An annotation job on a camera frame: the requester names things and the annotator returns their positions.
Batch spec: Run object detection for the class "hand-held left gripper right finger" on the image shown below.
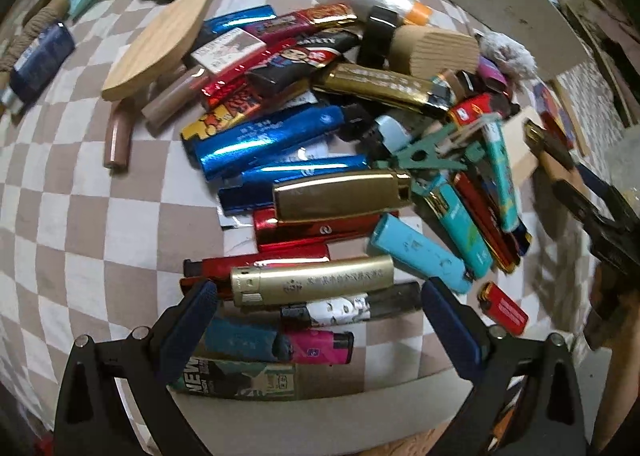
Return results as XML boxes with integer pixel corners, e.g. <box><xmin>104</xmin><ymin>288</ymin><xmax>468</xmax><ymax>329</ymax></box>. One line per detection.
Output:
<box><xmin>421</xmin><ymin>277</ymin><xmax>586</xmax><ymax>456</ymax></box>

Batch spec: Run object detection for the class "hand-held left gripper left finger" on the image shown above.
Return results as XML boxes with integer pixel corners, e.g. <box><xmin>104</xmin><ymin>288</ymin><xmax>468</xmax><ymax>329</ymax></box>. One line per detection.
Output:
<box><xmin>54</xmin><ymin>280</ymin><xmax>236</xmax><ymax>456</ymax></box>

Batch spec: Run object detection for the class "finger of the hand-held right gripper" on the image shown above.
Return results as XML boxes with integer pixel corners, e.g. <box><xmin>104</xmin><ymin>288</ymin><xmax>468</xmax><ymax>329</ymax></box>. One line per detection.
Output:
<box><xmin>570</xmin><ymin>162</ymin><xmax>640</xmax><ymax>237</ymax></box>
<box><xmin>550</xmin><ymin>183</ymin><xmax>640</xmax><ymax>277</ymax></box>

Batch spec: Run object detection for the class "black lighter gold top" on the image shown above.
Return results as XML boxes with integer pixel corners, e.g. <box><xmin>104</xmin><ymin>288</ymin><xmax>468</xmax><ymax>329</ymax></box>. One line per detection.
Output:
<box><xmin>522</xmin><ymin>118</ymin><xmax>576</xmax><ymax>171</ymax></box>

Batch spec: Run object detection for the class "gold cylinder lighter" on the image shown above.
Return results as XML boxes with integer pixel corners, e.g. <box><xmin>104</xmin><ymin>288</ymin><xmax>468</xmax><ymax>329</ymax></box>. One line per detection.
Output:
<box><xmin>230</xmin><ymin>256</ymin><xmax>396</xmax><ymax>307</ymax></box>

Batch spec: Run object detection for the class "white cardboard tray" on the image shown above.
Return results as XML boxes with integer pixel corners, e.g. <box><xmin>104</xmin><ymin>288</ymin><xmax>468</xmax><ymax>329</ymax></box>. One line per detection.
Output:
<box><xmin>145</xmin><ymin>366</ymin><xmax>481</xmax><ymax>456</ymax></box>

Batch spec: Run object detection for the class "checkered cloth desktop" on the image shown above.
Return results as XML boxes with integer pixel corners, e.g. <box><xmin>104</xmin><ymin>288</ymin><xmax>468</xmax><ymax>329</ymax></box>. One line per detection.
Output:
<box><xmin>0</xmin><ymin>0</ymin><xmax>621</xmax><ymax>437</ymax></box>

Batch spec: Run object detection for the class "small blue lighter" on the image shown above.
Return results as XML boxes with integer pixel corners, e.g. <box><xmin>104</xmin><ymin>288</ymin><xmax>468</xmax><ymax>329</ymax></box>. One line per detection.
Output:
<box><xmin>204</xmin><ymin>318</ymin><xmax>293</xmax><ymax>365</ymax></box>

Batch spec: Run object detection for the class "red lighter white print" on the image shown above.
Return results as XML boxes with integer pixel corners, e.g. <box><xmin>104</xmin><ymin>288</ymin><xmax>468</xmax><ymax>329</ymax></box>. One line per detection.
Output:
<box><xmin>477</xmin><ymin>281</ymin><xmax>530</xmax><ymax>337</ymax></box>

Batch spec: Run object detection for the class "green black printed lighter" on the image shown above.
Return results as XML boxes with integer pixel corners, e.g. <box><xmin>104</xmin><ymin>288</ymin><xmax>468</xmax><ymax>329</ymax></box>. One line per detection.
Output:
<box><xmin>166</xmin><ymin>356</ymin><xmax>302</xmax><ymax>400</ymax></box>

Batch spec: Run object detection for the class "long flat wooden stick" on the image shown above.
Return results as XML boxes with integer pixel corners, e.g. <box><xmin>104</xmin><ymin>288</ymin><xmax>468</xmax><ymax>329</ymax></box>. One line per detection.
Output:
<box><xmin>551</xmin><ymin>78</ymin><xmax>592</xmax><ymax>157</ymax></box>

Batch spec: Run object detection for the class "light blue lighter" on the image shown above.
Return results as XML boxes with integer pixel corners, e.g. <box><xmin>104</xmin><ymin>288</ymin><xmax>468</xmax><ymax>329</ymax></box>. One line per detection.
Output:
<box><xmin>368</xmin><ymin>213</ymin><xmax>474</xmax><ymax>295</ymax></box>

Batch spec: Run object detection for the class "pale wooden board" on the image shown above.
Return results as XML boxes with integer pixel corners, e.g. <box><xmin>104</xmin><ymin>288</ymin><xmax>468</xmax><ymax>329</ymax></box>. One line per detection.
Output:
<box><xmin>501</xmin><ymin>106</ymin><xmax>544</xmax><ymax>187</ymax></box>

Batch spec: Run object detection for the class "red blue box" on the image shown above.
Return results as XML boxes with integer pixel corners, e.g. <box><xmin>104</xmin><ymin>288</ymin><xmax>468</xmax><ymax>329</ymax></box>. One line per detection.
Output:
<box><xmin>531</xmin><ymin>82</ymin><xmax>577</xmax><ymax>139</ymax></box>

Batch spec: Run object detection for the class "teal lighter gold top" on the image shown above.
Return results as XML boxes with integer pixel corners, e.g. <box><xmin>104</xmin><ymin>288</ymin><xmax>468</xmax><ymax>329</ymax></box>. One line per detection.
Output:
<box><xmin>411</xmin><ymin>175</ymin><xmax>496</xmax><ymax>280</ymax></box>

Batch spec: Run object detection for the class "teal printed tube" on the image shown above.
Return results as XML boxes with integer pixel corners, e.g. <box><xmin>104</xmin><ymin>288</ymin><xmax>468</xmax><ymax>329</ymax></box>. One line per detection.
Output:
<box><xmin>481</xmin><ymin>117</ymin><xmax>524</xmax><ymax>233</ymax></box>

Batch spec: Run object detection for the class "black lighter white face print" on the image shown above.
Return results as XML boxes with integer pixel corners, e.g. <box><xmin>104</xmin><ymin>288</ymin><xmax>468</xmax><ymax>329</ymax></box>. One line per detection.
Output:
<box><xmin>280</xmin><ymin>282</ymin><xmax>424</xmax><ymax>329</ymax></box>

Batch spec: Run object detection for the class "pink lighter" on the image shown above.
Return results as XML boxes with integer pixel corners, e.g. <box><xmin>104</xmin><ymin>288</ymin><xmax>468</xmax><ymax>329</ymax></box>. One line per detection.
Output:
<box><xmin>286</xmin><ymin>328</ymin><xmax>355</xmax><ymax>366</ymax></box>

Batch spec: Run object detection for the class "red metallic lighter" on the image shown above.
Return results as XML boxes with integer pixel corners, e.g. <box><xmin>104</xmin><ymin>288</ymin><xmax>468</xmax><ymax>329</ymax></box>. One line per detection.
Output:
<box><xmin>253</xmin><ymin>208</ymin><xmax>399</xmax><ymax>253</ymax></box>

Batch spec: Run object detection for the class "red lighter white label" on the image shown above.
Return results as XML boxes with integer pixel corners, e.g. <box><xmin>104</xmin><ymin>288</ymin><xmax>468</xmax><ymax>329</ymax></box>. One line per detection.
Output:
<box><xmin>447</xmin><ymin>93</ymin><xmax>511</xmax><ymax>127</ymax></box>

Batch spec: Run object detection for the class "grey fluffy tuft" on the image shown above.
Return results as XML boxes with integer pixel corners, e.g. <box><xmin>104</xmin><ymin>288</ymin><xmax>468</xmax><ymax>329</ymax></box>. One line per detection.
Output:
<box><xmin>474</xmin><ymin>32</ymin><xmax>537</xmax><ymax>82</ymax></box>

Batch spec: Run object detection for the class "gold rectangular lighter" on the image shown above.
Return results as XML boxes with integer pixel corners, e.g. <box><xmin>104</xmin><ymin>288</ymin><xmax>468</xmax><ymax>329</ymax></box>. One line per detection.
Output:
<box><xmin>272</xmin><ymin>170</ymin><xmax>414</xmax><ymax>223</ymax></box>

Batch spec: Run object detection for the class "green clothespin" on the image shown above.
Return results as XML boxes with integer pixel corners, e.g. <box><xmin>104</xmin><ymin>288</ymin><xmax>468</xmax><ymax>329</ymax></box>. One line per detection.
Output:
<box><xmin>371</xmin><ymin>128</ymin><xmax>487</xmax><ymax>173</ymax></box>

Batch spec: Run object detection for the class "yellow cartoon lighter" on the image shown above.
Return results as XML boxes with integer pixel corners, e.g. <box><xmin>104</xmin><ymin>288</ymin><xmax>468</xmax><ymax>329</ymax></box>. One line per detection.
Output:
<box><xmin>180</xmin><ymin>100</ymin><xmax>262</xmax><ymax>157</ymax></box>

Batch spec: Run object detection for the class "long blue metallic lighter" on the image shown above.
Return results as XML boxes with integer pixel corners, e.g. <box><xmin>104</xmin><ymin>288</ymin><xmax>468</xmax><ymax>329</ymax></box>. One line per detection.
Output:
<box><xmin>218</xmin><ymin>154</ymin><xmax>372</xmax><ymax>227</ymax></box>

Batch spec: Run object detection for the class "large blue metallic lighter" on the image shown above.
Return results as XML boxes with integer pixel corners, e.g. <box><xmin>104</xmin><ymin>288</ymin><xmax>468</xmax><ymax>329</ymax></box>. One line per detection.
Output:
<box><xmin>192</xmin><ymin>104</ymin><xmax>372</xmax><ymax>183</ymax></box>

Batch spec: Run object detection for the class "brown tube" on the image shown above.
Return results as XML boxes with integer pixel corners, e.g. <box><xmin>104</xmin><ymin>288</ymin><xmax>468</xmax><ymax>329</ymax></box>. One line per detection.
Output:
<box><xmin>103</xmin><ymin>98</ymin><xmax>137</xmax><ymax>170</ymax></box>
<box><xmin>141</xmin><ymin>66</ymin><xmax>207</xmax><ymax>130</ymax></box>

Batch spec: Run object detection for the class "long gold printed lighter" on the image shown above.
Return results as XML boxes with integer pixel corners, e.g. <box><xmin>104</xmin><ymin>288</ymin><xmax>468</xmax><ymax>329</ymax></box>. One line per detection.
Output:
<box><xmin>312</xmin><ymin>62</ymin><xmax>452</xmax><ymax>120</ymax></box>

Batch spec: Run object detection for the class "red cartoon lighter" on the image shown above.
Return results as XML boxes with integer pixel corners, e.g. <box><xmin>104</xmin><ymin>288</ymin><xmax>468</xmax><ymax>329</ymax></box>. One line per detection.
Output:
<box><xmin>201</xmin><ymin>38</ymin><xmax>301</xmax><ymax>110</ymax></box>

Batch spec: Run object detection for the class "small black container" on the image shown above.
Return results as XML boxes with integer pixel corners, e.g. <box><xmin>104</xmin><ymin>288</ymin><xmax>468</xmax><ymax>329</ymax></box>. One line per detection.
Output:
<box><xmin>357</xmin><ymin>6</ymin><xmax>399</xmax><ymax>70</ymax></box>

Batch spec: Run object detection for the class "small white red box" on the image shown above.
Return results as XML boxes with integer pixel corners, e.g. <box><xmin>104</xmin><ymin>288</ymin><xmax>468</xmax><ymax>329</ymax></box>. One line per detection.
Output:
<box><xmin>190</xmin><ymin>28</ymin><xmax>267</xmax><ymax>75</ymax></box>

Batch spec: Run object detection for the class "oval wooden piece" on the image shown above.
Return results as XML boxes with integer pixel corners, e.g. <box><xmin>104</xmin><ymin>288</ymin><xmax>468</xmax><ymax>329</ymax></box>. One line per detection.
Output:
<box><xmin>101</xmin><ymin>0</ymin><xmax>214</xmax><ymax>102</ymax></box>

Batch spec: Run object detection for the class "black cartoon lighter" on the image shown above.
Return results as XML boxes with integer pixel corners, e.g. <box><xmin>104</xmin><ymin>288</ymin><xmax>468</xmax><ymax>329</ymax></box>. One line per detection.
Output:
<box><xmin>245</xmin><ymin>26</ymin><xmax>362</xmax><ymax>97</ymax></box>

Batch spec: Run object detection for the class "blue foil lighter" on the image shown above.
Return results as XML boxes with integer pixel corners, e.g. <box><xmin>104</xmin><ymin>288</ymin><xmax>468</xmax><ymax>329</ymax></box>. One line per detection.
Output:
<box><xmin>201</xmin><ymin>4</ymin><xmax>277</xmax><ymax>39</ymax></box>

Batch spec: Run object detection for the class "maroon gold lighter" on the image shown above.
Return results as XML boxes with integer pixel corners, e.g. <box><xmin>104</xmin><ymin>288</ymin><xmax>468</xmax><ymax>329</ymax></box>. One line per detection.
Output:
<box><xmin>244</xmin><ymin>3</ymin><xmax>359</xmax><ymax>42</ymax></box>

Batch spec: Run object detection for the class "rope wrapped stick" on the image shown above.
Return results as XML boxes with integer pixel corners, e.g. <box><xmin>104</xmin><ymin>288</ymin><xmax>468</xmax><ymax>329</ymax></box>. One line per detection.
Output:
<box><xmin>0</xmin><ymin>0</ymin><xmax>71</xmax><ymax>74</ymax></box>

